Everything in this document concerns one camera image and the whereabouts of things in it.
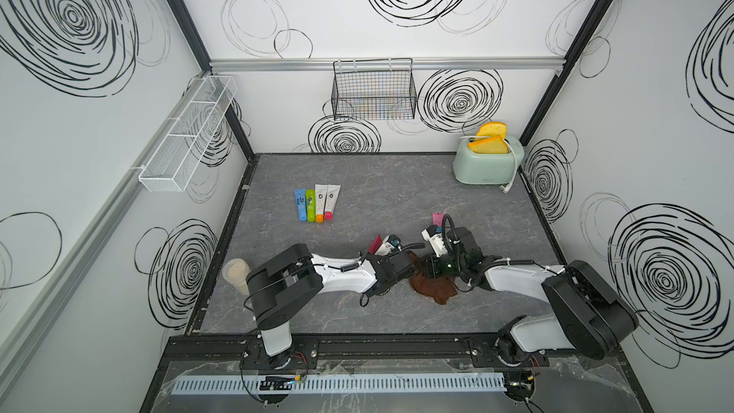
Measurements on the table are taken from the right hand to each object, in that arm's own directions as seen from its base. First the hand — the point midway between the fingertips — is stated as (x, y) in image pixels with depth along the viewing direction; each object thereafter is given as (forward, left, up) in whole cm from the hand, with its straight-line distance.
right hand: (416, 265), depth 87 cm
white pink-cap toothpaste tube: (+28, +29, 0) cm, 40 cm away
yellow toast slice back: (+43, -28, +18) cm, 54 cm away
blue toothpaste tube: (+22, +40, +1) cm, 46 cm away
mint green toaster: (+35, -27, +7) cm, 44 cm away
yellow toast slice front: (+37, -26, +16) cm, 48 cm away
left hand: (+1, +14, -1) cm, 15 cm away
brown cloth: (-7, -6, 0) cm, 9 cm away
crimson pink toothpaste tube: (+6, +12, +2) cm, 14 cm away
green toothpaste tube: (+22, +37, 0) cm, 43 cm away
